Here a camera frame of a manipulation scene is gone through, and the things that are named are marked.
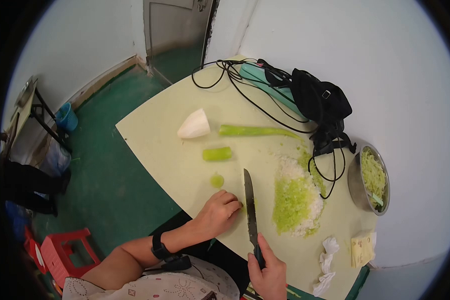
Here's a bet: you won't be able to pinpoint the blue plastic basket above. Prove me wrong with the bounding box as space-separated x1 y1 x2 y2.
55 102 79 132

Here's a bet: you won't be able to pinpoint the black handled kitchen knife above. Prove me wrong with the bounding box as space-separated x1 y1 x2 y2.
243 168 266 270

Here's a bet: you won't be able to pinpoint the black wrist band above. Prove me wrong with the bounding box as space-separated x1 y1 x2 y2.
151 232 192 271

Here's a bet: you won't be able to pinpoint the black bag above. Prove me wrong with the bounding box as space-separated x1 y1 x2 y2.
290 68 357 157

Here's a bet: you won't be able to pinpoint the person's right index finger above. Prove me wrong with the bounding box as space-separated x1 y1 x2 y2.
247 253 262 271

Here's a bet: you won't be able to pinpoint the person's body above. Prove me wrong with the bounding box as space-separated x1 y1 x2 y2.
62 256 241 300

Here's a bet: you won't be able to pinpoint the person's right hand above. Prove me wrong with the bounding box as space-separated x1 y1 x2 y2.
247 232 288 300

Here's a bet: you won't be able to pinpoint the grey door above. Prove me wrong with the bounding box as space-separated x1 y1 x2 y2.
143 0 215 86

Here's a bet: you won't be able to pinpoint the pile of minced vegetables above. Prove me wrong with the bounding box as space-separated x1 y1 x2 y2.
272 148 328 238

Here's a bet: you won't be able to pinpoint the short green stem piece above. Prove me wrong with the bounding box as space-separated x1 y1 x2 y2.
202 146 233 162

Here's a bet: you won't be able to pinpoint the steel bowl of shredded vegetable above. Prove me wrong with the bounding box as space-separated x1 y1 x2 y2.
347 143 391 217

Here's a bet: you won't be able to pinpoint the white radish piece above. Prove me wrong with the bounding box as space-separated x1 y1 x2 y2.
177 108 211 139

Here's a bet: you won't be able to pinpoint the crumpled white tissue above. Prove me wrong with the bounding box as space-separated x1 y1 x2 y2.
312 236 340 298

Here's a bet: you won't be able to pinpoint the red plastic stool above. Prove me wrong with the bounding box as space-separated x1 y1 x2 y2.
23 227 102 289

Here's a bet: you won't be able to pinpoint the small side table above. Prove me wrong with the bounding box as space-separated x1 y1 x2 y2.
3 76 73 158

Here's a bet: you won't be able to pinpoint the teal flat box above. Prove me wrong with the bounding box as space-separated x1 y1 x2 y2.
239 62 309 121

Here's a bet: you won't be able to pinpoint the yellow paper packet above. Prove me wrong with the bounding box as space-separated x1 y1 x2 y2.
350 231 377 269

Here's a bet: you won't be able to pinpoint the person's right thumb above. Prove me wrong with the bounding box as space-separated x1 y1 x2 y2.
257 232 276 263

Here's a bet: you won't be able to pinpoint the green stem piece being cut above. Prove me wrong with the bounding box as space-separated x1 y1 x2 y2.
240 198 258 215

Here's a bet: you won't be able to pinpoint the black cable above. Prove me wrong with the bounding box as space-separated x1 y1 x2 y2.
191 58 346 200

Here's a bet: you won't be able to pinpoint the person's left hand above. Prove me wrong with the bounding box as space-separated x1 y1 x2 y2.
193 189 244 239

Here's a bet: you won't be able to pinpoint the long green stem vegetable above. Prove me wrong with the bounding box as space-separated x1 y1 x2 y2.
219 124 303 142

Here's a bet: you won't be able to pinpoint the person's left fingers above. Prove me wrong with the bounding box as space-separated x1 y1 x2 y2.
214 189 244 226

